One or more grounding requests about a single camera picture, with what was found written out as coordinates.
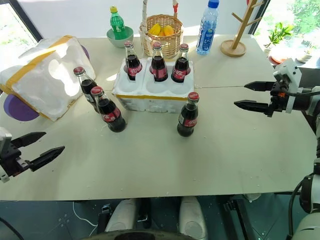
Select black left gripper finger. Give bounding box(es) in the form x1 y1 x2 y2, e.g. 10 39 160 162
27 145 66 173
11 131 47 151

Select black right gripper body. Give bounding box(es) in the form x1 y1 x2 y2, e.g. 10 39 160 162
264 79 291 118

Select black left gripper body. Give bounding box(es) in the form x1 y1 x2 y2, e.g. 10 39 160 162
0 139 31 179

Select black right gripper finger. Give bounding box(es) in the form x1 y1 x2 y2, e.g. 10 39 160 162
233 99 273 115
243 80 277 93

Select white foam lid yellow tape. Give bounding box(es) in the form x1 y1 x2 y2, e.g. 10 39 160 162
0 35 97 123

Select glass cola bottle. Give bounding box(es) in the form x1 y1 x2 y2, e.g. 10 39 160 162
90 85 127 134
176 91 200 138
123 40 144 82
170 42 192 84
72 66 100 114
149 41 169 83

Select white foam bottle tray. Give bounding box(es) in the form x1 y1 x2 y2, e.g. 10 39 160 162
111 57 196 115

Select purple round disc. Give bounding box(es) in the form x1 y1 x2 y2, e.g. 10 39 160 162
80 45 91 61
3 94 41 124

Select orange dish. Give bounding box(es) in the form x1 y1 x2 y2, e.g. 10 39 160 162
268 54 289 65

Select wooden mug tree stand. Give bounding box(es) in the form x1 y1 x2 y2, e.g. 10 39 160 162
220 0 265 58

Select green potted plant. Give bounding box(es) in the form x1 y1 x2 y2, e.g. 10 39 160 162
263 22 295 55

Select blue plastic water bottle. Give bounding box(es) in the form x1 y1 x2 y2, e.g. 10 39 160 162
195 0 221 56

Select white rounded robot leg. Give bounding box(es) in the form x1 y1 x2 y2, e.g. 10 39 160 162
179 195 209 235
104 198 137 234

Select yellow fruit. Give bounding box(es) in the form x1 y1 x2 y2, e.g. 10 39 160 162
147 22 175 37

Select dark rounded robot torso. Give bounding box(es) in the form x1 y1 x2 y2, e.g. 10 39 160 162
81 228 209 240

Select green bowl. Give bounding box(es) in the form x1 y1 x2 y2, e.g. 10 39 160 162
106 25 135 49

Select green plastic soda bottle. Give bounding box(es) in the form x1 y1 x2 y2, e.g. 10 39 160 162
109 6 127 41

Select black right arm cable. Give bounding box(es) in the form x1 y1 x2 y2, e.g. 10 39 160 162
281 86 320 97

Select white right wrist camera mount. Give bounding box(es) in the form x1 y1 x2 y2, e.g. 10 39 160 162
272 57 305 115

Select white floor cable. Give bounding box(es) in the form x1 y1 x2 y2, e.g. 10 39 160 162
72 200 99 229

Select wicker basket with handle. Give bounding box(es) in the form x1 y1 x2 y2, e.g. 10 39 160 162
138 0 185 60

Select black table leg frame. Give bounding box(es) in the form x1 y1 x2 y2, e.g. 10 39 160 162
222 195 254 240

